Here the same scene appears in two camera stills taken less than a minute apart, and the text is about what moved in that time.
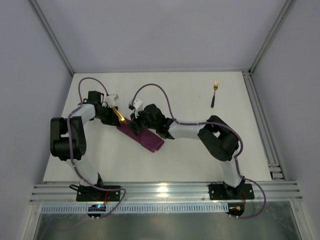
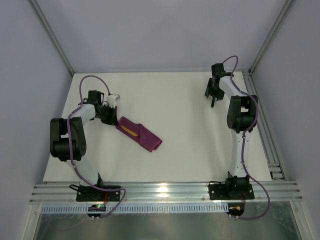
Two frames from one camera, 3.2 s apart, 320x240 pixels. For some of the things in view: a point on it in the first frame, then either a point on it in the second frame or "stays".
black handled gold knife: (122, 118) -> (129, 132)
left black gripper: (111, 117) stays
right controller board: (236, 209) stays
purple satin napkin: (147, 138) stays
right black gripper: (139, 121) -> (214, 92)
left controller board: (97, 207) stays
